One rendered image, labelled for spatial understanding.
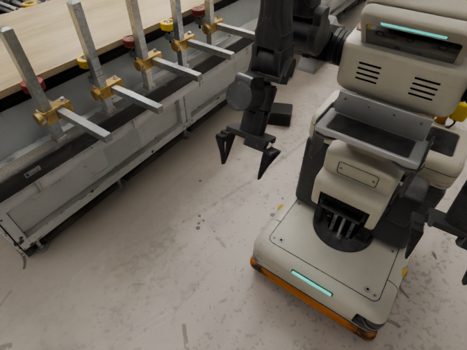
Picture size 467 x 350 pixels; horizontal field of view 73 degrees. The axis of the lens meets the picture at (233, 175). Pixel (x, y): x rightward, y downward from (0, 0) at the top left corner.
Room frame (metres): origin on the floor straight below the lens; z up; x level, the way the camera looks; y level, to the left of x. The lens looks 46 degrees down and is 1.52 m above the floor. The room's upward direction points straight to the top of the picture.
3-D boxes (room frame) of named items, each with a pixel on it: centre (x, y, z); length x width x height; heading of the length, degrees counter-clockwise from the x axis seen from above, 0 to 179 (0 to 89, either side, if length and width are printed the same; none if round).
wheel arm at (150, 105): (1.18, 0.47, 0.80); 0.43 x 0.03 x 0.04; 55
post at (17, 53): (1.00, 0.71, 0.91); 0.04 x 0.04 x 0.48; 55
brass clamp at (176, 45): (1.63, 0.26, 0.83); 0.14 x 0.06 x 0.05; 145
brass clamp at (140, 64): (1.42, 0.40, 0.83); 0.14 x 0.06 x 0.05; 145
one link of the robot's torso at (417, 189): (0.69, -0.47, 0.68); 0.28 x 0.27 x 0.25; 54
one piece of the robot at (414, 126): (0.63, -0.35, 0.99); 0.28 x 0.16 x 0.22; 54
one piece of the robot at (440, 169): (0.94, -0.57, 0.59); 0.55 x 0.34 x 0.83; 54
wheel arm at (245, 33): (1.80, 0.04, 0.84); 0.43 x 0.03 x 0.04; 55
